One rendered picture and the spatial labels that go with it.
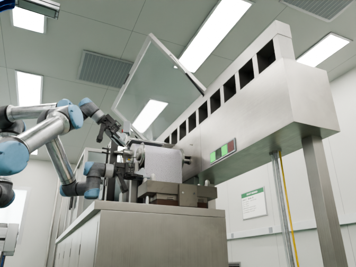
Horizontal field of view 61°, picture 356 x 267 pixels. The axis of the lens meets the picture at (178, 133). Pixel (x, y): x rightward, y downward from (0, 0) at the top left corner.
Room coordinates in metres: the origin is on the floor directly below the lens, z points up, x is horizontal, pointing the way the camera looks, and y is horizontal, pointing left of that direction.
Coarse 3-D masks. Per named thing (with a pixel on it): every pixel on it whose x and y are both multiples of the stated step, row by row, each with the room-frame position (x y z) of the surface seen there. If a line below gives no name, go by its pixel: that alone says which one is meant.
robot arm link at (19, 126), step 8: (16, 120) 1.58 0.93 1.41; (0, 128) 1.55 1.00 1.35; (8, 128) 1.57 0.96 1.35; (16, 128) 1.60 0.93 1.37; (24, 128) 1.66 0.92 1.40; (0, 136) 1.60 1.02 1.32; (0, 176) 1.59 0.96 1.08; (8, 176) 1.62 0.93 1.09; (0, 184) 1.58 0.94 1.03; (8, 184) 1.61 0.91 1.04; (8, 192) 1.62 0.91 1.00; (0, 200) 1.57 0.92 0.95; (8, 200) 1.63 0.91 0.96; (0, 208) 1.67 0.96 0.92
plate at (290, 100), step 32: (288, 64) 1.05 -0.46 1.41; (256, 96) 1.22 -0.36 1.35; (288, 96) 1.05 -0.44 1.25; (320, 96) 1.11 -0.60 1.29; (224, 128) 1.48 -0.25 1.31; (256, 128) 1.24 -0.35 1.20; (288, 128) 1.11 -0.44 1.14; (320, 128) 1.11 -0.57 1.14; (192, 160) 1.83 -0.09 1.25; (224, 160) 1.51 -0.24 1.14; (256, 160) 1.51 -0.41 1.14
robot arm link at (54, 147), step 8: (40, 120) 1.28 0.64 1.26; (48, 144) 1.38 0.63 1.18; (56, 144) 1.39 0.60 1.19; (48, 152) 1.42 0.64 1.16; (56, 152) 1.41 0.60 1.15; (64, 152) 1.45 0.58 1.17; (56, 160) 1.44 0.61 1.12; (64, 160) 1.46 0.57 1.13; (56, 168) 1.48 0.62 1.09; (64, 168) 1.48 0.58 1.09; (64, 176) 1.51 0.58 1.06; (72, 176) 1.54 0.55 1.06; (64, 184) 1.54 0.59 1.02; (72, 184) 1.55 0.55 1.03; (64, 192) 1.58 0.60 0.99; (72, 192) 1.57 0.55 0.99
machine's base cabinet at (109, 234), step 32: (96, 224) 1.38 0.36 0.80; (128, 224) 1.38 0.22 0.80; (160, 224) 1.44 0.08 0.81; (192, 224) 1.51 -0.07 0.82; (224, 224) 1.58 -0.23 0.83; (64, 256) 2.65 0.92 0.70; (96, 256) 1.33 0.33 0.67; (128, 256) 1.39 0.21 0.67; (160, 256) 1.44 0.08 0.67; (192, 256) 1.51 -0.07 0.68; (224, 256) 1.58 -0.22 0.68
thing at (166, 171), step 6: (150, 162) 1.69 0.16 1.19; (156, 162) 1.70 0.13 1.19; (162, 162) 1.72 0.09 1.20; (168, 162) 1.74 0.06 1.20; (144, 168) 1.68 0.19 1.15; (150, 168) 1.69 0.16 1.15; (156, 168) 1.70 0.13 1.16; (162, 168) 1.72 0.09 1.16; (168, 168) 1.74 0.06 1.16; (174, 168) 1.75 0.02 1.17; (180, 168) 1.77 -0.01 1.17; (150, 174) 1.69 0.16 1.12; (156, 174) 1.71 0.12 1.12; (162, 174) 1.72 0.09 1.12; (168, 174) 1.74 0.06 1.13; (174, 174) 1.75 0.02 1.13; (180, 174) 1.77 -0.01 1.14; (156, 180) 1.71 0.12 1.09; (162, 180) 1.72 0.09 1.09; (168, 180) 1.74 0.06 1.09; (174, 180) 1.75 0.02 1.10; (180, 180) 1.77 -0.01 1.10
